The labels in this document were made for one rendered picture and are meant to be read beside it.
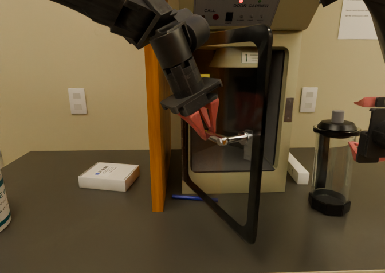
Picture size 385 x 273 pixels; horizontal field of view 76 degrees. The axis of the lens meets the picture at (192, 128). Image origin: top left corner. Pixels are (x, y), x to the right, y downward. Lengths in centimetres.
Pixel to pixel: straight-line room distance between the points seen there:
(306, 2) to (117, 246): 69
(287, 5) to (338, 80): 71
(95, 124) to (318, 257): 98
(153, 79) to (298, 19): 38
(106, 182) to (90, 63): 56
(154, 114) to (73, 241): 34
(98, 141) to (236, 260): 86
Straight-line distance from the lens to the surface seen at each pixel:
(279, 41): 73
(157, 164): 65
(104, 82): 117
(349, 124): 72
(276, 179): 81
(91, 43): 117
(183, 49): 41
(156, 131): 62
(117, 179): 81
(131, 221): 69
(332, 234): 71
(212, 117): 45
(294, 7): 67
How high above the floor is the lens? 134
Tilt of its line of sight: 15 degrees down
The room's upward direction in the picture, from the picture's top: straight up
